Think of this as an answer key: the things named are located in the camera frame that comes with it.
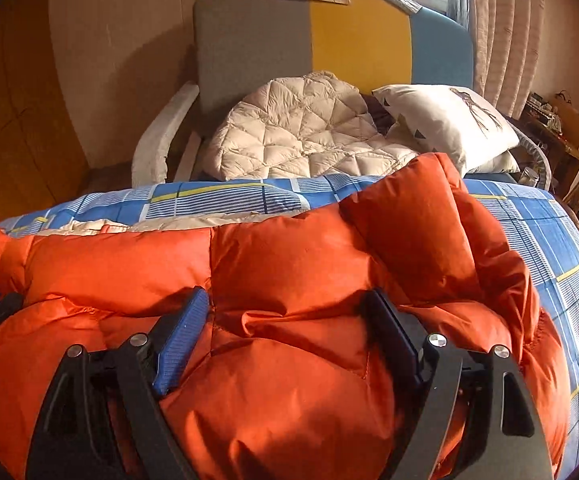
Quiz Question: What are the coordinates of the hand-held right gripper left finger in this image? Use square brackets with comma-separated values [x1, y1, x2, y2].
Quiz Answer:
[24, 286, 213, 480]

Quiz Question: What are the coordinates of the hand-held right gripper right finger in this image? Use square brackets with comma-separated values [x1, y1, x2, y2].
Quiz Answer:
[363, 287, 555, 480]

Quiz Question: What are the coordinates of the orange puffer jacket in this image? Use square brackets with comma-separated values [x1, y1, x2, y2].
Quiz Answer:
[0, 152, 573, 480]

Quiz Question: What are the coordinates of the blue plaid bedsheet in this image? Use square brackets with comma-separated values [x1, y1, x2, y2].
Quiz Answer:
[0, 172, 579, 461]

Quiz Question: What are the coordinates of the wooden wardrobe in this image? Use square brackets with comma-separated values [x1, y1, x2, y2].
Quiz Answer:
[0, 0, 91, 237]

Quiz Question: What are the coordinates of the white printed pillow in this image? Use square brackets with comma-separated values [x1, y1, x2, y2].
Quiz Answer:
[372, 84, 520, 173]

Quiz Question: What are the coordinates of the cream quilted jacket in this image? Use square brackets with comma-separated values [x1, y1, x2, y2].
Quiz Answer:
[202, 71, 423, 182]

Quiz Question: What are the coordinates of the wooden desk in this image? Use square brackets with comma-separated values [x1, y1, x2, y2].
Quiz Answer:
[522, 91, 579, 197]

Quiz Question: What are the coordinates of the grey yellow blue headboard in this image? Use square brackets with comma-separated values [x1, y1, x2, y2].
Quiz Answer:
[192, 0, 475, 122]

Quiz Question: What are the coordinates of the white bed rail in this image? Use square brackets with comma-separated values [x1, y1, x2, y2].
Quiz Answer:
[132, 81, 201, 184]

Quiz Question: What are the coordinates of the grey mesh bed rail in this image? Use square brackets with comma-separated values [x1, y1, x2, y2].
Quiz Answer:
[507, 119, 553, 192]

